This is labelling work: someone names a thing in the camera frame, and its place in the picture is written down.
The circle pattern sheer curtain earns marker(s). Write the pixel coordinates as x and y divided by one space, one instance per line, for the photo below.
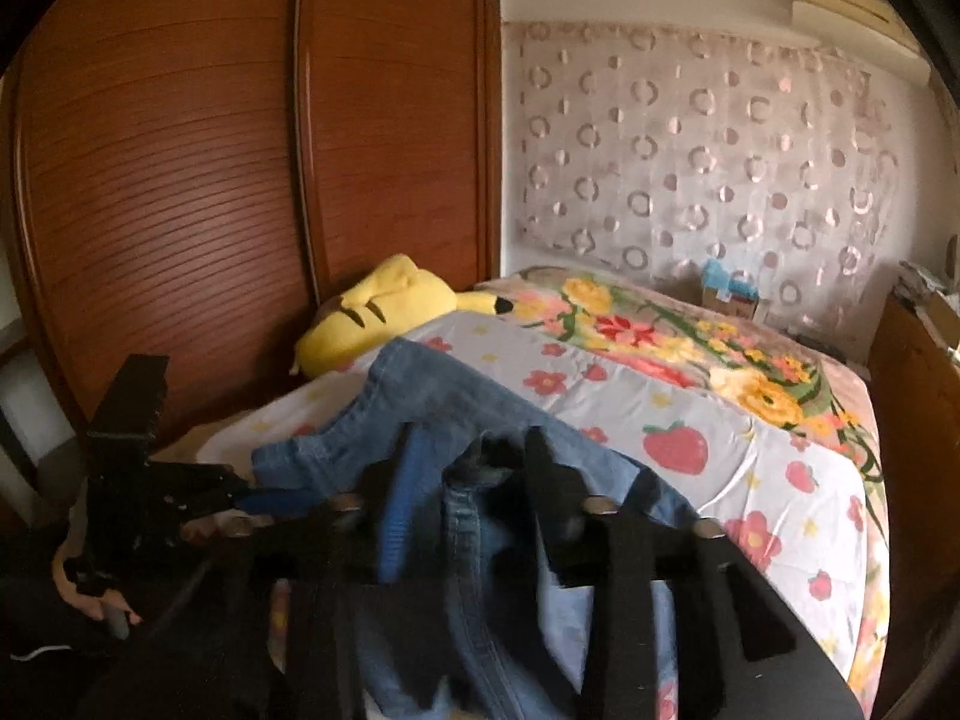
656 152

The person's left hand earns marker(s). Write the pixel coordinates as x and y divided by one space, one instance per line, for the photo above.
95 607

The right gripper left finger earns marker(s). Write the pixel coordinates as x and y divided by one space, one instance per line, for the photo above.
309 618

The white strawberry print quilt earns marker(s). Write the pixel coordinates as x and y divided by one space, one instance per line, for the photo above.
234 441

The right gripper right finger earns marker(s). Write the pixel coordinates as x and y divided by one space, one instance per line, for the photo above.
738 650

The wooden side cabinet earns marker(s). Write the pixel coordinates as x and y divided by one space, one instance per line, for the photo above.
914 390

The open cardboard box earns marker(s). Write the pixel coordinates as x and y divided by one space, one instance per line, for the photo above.
944 318

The floral pink bed blanket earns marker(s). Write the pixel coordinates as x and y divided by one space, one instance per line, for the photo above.
712 359

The wooden louvered wardrobe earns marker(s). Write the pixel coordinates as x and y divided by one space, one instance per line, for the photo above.
192 178

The cardboard box with blue toy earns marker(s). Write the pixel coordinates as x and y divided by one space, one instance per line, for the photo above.
731 294

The yellow plush toy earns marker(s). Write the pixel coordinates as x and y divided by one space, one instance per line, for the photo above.
395 298

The blue denim pants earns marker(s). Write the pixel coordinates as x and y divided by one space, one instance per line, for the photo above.
460 608

